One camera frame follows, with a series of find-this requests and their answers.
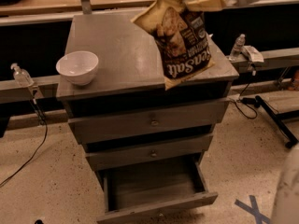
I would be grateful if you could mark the brown sea salt chip bag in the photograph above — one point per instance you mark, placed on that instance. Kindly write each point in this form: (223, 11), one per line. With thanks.
(180, 36)

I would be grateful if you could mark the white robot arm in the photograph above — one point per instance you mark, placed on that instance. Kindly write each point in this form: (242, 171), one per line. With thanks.
(286, 203)

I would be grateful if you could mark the grey wooden drawer cabinet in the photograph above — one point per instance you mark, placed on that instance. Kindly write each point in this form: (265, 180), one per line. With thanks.
(130, 77)

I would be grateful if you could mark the top grey drawer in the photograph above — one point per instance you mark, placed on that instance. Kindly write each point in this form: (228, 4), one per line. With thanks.
(115, 126)

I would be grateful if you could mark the middle grey drawer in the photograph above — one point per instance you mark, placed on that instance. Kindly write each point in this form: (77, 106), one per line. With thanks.
(119, 157)

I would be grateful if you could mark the open bottom grey drawer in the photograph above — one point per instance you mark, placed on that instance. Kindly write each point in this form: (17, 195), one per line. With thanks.
(153, 189)

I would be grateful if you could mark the clear plastic water bottle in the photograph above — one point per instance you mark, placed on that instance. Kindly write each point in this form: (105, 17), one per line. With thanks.
(237, 47)

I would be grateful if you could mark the crumpled white paper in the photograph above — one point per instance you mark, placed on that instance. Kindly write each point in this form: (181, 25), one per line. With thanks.
(253, 54)

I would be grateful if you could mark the black metal stand leg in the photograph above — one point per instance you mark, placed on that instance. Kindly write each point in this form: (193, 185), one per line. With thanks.
(278, 119)

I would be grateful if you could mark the white ceramic bowl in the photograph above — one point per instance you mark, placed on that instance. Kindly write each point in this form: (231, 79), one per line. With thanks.
(79, 67)

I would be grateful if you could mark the clear hand sanitizer bottle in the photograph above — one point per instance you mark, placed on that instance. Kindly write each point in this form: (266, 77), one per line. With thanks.
(21, 76)

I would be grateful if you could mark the blue tape cross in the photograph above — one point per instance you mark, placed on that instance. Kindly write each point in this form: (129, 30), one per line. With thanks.
(253, 209)

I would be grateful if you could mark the grey metal rail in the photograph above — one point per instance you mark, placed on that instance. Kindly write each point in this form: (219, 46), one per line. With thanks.
(44, 87)

